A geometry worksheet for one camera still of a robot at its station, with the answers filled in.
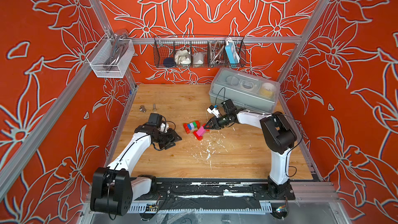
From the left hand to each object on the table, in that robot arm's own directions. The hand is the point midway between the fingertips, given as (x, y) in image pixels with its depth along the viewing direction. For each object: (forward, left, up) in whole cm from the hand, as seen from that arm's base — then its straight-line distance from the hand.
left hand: (179, 139), depth 82 cm
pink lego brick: (+11, -12, -3) cm, 16 cm away
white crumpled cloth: (+43, +2, +23) cm, 49 cm away
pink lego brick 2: (+7, -11, -3) cm, 14 cm away
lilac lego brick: (+12, -6, -6) cm, 15 cm away
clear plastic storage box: (+28, -38, +11) cm, 49 cm away
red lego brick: (+9, -3, -6) cm, 12 cm away
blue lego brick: (+11, -4, -5) cm, 13 cm away
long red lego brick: (+5, -10, -6) cm, 13 cm away
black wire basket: (+49, -8, +23) cm, 55 cm away
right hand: (+9, -13, -2) cm, 16 cm away
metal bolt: (+27, +23, -8) cm, 36 cm away
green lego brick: (+14, -7, -6) cm, 17 cm away
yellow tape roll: (+33, -52, +8) cm, 62 cm away
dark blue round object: (+43, +11, +19) cm, 48 cm away
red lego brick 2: (+14, -10, -6) cm, 18 cm away
